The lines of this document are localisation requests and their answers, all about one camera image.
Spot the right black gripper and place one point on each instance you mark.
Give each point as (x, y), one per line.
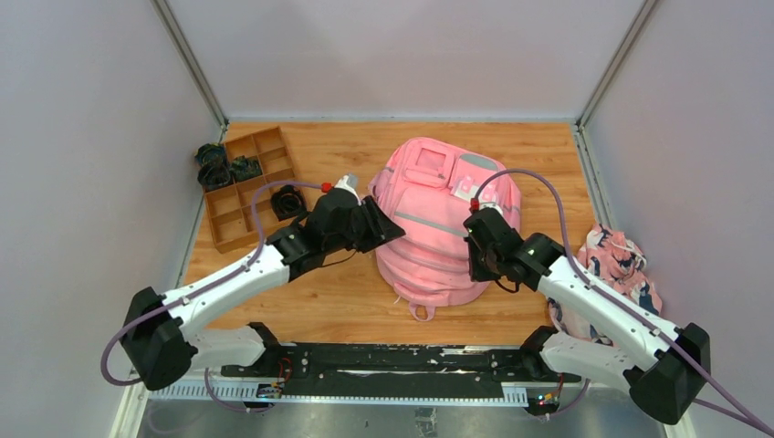
(476, 272)

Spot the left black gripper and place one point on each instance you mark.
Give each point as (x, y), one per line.
(364, 224)

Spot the pink school backpack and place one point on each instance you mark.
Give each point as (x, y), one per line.
(426, 188)

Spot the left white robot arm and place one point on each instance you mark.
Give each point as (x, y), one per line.
(166, 335)

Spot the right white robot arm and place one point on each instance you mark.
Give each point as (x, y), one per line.
(660, 365)

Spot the dark rolled sock front tray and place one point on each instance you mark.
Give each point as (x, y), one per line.
(288, 202)

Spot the pink patterned cloth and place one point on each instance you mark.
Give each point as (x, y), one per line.
(620, 263)

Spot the dark rolled sock in tray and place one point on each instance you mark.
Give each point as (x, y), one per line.
(243, 168)

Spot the wooden compartment tray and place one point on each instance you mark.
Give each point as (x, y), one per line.
(229, 209)

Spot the dark rolled sock lower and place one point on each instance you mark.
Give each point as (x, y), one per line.
(214, 175)

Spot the dark rolled sock upper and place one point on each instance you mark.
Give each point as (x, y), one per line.
(210, 152)

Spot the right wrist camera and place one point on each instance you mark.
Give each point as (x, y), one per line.
(493, 206)

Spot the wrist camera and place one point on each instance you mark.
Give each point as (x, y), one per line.
(349, 183)
(493, 206)

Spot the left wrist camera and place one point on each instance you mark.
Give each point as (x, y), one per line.
(349, 183)

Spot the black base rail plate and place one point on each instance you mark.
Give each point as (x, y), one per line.
(397, 371)

